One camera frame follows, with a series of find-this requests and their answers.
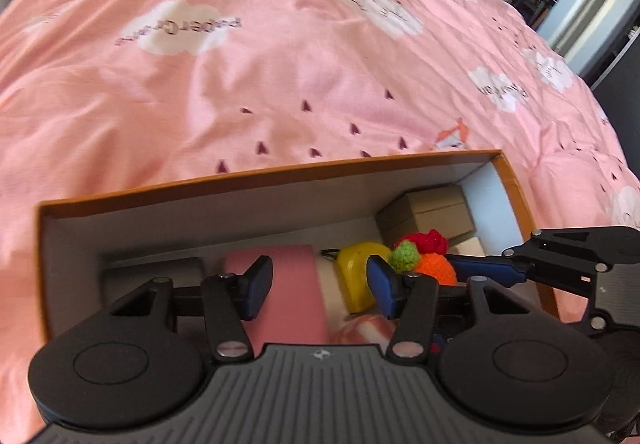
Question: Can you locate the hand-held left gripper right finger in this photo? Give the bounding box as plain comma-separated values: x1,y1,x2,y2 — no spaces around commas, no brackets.
366,255,540,359

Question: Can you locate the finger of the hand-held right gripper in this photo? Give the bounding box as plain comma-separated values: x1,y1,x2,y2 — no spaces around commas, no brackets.
530,269,608,300
447,225,640,287

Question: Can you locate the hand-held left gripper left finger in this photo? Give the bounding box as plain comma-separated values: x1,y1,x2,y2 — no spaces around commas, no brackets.
107,255,275,359

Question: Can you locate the cream white long box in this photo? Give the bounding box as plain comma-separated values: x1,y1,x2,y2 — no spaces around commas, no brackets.
450,235,487,257

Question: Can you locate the yellow plastic tool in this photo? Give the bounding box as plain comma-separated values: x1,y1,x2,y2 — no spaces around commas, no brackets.
336,241,393,314

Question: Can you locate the pink rectangular case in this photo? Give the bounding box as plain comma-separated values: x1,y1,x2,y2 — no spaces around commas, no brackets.
222,244,331,345

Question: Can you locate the knitted red orange green toy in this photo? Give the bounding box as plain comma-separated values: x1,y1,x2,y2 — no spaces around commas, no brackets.
389,231,459,287

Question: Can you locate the white black plush toy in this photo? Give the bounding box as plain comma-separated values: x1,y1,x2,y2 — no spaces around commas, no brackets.
330,314,396,350

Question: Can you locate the small tan gift box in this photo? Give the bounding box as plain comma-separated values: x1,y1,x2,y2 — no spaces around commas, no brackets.
375,187,476,247

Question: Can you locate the orange cardboard box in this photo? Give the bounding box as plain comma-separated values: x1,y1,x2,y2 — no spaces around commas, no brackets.
35,150,561,345

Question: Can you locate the pink printed blanket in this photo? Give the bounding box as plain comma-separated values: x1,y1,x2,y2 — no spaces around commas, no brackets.
0,0,640,375

